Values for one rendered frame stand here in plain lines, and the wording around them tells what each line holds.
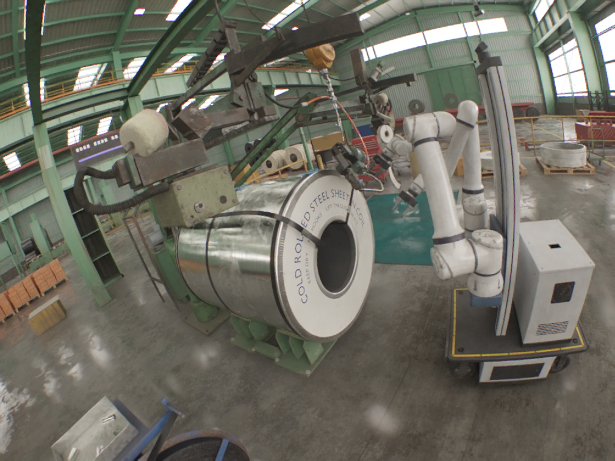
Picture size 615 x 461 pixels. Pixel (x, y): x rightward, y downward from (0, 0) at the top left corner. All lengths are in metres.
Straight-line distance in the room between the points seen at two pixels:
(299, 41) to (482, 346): 1.69
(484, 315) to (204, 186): 1.73
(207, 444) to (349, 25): 1.36
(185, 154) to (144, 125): 0.15
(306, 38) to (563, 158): 6.19
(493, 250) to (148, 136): 1.27
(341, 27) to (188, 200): 0.64
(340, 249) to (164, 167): 1.65
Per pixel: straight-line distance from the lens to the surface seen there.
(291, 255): 1.44
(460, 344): 1.70
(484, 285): 1.32
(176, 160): 0.74
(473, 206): 1.65
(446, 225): 1.17
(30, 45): 3.68
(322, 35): 0.85
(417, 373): 1.97
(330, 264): 2.16
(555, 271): 1.43
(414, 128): 1.21
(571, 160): 6.66
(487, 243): 1.22
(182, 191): 0.70
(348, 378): 2.01
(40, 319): 6.88
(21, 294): 11.85
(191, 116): 0.82
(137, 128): 0.67
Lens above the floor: 1.59
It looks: 19 degrees down
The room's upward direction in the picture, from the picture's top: 16 degrees counter-clockwise
